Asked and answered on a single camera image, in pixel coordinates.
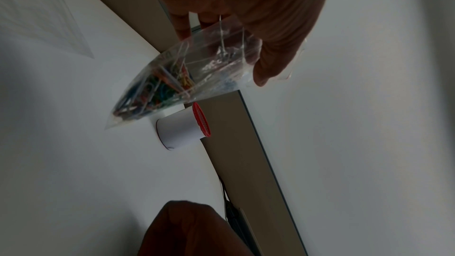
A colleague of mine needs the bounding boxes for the person's left hand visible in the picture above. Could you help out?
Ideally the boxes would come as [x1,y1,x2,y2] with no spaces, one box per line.
[127,0,339,87]

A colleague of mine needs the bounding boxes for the person's right hand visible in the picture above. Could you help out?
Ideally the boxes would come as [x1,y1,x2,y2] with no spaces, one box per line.
[136,200,255,256]

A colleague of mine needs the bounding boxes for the clear plastic bag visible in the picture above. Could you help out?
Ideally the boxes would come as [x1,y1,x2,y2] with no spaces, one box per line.
[0,0,95,59]
[104,14,308,130]

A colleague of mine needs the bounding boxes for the pile of colourful paper clips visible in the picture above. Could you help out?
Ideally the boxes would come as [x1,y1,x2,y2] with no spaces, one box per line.
[111,38,246,122]

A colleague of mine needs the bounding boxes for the beige partition panel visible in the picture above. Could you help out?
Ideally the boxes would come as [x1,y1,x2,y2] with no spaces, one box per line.
[183,89,308,256]

